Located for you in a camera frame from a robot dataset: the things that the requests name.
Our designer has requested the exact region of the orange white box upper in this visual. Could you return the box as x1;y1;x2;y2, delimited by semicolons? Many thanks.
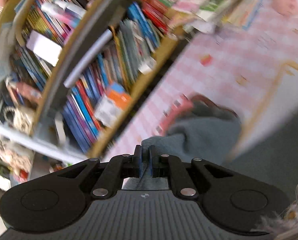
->
106;82;132;110

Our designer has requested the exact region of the white paper roll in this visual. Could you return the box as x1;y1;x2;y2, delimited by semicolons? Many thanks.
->
64;29;113;88

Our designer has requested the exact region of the grey fleece garment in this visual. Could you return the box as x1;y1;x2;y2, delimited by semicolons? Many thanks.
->
141;101;242;165

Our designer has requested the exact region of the orange white box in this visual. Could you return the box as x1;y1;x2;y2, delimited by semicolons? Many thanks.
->
106;82;132;110
94;96;122;127

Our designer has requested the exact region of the orange white box lower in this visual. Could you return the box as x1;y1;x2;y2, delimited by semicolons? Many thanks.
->
94;96;122;127

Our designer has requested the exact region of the pink checkered table mat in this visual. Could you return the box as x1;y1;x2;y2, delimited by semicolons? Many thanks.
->
102;0;298;161

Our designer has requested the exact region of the wooden bookshelf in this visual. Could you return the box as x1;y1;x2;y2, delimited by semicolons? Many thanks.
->
0;0;267;159

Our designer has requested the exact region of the row of colourful books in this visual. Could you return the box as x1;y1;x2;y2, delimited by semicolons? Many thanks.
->
62;2;167;153

